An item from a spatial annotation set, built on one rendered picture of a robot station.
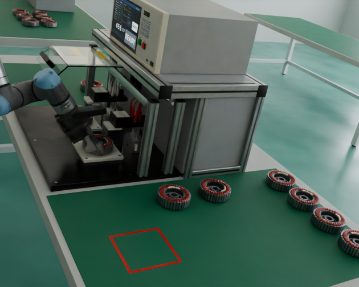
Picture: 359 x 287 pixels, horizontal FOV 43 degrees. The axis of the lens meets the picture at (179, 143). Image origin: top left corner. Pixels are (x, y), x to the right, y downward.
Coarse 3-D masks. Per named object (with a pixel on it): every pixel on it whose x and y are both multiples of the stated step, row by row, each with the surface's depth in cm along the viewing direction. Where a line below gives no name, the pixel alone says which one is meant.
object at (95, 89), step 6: (90, 90) 188; (96, 90) 186; (102, 90) 187; (84, 96) 189; (90, 96) 188; (96, 96) 184; (102, 96) 186; (108, 96) 187; (114, 96) 190; (120, 96) 191; (126, 96) 192; (90, 102) 185; (96, 102) 186; (114, 102) 193; (114, 108) 192
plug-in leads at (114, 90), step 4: (112, 80) 188; (116, 80) 191; (108, 84) 191; (116, 84) 191; (120, 84) 193; (108, 88) 191; (112, 88) 187; (116, 88) 192; (120, 88) 194; (112, 92) 188; (116, 92) 190; (120, 92) 193; (112, 96) 188
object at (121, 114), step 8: (112, 112) 169; (120, 112) 170; (112, 120) 168; (120, 120) 166; (128, 120) 168; (144, 120) 173; (112, 128) 166; (120, 128) 168; (136, 128) 174; (136, 136) 174
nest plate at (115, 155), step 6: (72, 144) 173; (78, 144) 171; (78, 150) 167; (84, 150) 168; (114, 150) 172; (84, 156) 164; (90, 156) 165; (96, 156) 166; (102, 156) 166; (108, 156) 167; (114, 156) 168; (120, 156) 169; (84, 162) 162
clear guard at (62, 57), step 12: (48, 48) 180; (60, 48) 179; (72, 48) 182; (84, 48) 185; (96, 48) 188; (60, 60) 168; (72, 60) 168; (84, 60) 171; (96, 60) 174; (108, 60) 176; (60, 72) 163
